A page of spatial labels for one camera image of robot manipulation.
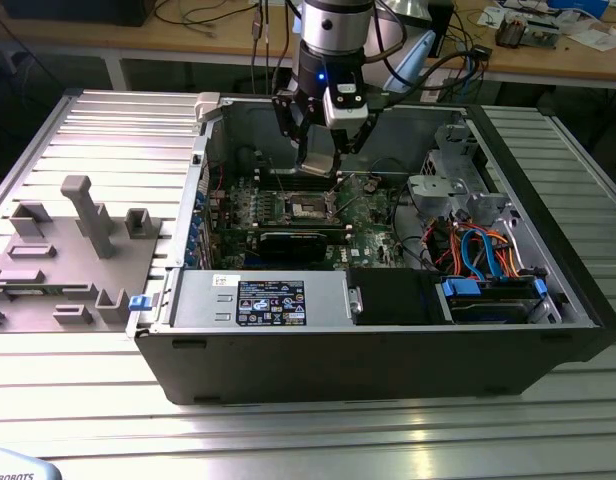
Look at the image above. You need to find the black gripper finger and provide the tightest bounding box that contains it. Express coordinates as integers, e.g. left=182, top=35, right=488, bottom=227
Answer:
left=332, top=113, right=378, bottom=169
left=271, top=92, right=309, bottom=169

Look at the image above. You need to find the CPU with silver top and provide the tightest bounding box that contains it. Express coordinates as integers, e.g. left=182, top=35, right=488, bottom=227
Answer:
left=295, top=147, right=339, bottom=176

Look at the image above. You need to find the wire locking lever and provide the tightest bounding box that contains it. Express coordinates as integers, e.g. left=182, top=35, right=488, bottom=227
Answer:
left=330, top=174, right=357, bottom=197
left=269, top=157, right=289, bottom=196

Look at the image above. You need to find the CPU socket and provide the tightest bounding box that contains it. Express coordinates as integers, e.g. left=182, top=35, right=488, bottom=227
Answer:
left=285, top=191, right=337, bottom=225

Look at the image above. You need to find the grey case latch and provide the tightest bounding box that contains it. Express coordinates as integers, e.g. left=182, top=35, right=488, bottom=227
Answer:
left=195, top=92, right=223, bottom=124

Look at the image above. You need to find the green motherboard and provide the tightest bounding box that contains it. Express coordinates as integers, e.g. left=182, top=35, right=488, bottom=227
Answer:
left=207, top=172, right=414, bottom=271

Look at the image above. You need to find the silver drive cage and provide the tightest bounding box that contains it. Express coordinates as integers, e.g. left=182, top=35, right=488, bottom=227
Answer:
left=406, top=174, right=472, bottom=221

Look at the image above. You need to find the wooden desk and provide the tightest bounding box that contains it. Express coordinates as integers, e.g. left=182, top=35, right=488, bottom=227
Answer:
left=0, top=0, right=616, bottom=84

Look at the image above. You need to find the black tower box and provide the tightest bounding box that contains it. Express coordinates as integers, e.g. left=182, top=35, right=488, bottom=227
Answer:
left=426, top=0, right=455, bottom=59

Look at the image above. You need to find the copper coil device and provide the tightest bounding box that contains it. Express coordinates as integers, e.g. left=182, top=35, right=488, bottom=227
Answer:
left=495, top=13, right=530, bottom=50

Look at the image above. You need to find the silver power supply unit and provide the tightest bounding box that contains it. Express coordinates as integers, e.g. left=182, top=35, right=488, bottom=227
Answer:
left=168, top=269, right=354, bottom=329

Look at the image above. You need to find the hard disk in blue carrier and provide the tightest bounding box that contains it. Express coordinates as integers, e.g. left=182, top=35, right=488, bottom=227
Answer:
left=435, top=277, right=549, bottom=325

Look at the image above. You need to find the black PC case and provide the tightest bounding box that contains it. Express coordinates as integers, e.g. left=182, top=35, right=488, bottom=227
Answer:
left=125, top=92, right=616, bottom=406

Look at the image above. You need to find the black equipment box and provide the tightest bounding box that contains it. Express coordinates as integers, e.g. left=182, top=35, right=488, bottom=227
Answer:
left=0, top=0, right=152, bottom=27

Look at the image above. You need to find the small metal box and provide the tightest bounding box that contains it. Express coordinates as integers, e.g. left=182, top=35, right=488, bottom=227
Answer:
left=525, top=18, right=563, bottom=50

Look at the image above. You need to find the grey parts rack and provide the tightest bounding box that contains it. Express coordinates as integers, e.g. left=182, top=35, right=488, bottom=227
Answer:
left=0, top=174, right=164, bottom=334

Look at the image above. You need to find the white paper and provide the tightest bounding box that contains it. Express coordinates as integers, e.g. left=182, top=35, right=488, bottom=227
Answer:
left=562, top=27, right=616, bottom=52

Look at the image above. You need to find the blue box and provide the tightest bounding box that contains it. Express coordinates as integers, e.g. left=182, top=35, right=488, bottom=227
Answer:
left=546, top=0, right=612, bottom=15

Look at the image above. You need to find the pale teach pendant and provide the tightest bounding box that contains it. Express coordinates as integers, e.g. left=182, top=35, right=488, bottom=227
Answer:
left=0, top=446, right=64, bottom=480

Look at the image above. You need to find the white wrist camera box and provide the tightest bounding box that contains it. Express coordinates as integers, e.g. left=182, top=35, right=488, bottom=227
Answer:
left=323, top=83, right=369, bottom=127

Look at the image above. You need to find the black wire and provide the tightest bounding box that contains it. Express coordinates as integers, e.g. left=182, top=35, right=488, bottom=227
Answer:
left=390, top=192, right=427, bottom=271

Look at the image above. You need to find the silver metal bracket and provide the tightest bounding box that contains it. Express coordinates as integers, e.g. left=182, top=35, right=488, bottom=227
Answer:
left=430, top=122, right=482, bottom=174

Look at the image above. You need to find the blue wire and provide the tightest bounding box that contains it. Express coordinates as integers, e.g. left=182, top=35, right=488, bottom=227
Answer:
left=459, top=227, right=507, bottom=280

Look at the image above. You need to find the orange wire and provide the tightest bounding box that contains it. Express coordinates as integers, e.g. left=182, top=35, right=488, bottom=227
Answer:
left=482, top=229, right=522, bottom=279

